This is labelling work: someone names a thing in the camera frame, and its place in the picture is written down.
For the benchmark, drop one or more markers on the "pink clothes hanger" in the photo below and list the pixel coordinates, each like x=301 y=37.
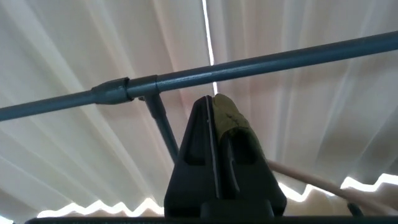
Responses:
x=311 y=179

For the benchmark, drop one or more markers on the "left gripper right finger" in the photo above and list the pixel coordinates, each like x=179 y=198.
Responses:
x=255 y=186

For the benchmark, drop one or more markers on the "green long-sleeved shirt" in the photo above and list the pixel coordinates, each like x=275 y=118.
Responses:
x=227 y=115

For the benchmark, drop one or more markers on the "beige curtain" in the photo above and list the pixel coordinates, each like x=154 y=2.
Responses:
x=77 y=37

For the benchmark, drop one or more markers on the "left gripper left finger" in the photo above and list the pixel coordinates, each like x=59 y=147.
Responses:
x=189 y=186

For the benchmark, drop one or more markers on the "black clothes rack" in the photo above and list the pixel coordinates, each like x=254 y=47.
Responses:
x=248 y=67

